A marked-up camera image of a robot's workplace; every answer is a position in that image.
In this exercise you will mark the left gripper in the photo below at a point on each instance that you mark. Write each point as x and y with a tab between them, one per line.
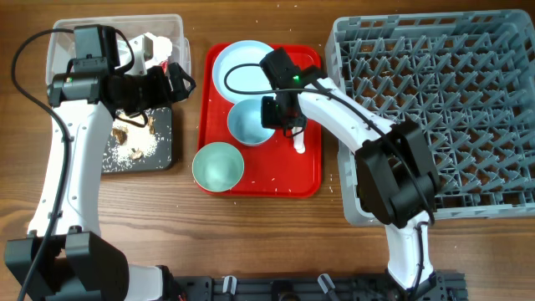
162	94

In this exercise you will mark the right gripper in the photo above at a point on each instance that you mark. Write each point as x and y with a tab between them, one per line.
267	118

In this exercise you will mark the small light blue bowl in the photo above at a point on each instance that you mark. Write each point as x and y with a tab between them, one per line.
244	122

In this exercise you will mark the large light blue plate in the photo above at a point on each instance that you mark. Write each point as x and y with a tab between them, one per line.
245	78

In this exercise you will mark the brown food scraps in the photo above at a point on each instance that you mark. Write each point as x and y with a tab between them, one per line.
134	142

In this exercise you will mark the white napkin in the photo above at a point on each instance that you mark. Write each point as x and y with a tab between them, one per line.
162	49

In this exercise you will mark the green bowl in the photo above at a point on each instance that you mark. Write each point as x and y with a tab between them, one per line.
218	167

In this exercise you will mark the red snack wrapper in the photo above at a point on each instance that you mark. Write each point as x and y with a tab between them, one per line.
164	66

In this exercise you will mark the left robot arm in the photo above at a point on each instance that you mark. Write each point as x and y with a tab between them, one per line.
63	256

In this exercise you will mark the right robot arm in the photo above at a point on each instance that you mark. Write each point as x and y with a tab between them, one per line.
397	179

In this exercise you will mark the grey dishwasher rack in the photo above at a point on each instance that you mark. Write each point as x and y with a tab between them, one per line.
467	79

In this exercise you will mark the black plastic tray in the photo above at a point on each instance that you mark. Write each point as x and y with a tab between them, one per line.
142	142

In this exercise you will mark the red serving tray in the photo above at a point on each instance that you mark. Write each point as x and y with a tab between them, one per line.
273	169

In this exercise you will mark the clear plastic bin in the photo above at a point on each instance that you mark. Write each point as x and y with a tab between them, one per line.
138	29

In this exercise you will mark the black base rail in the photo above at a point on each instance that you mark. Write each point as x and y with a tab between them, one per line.
358	288

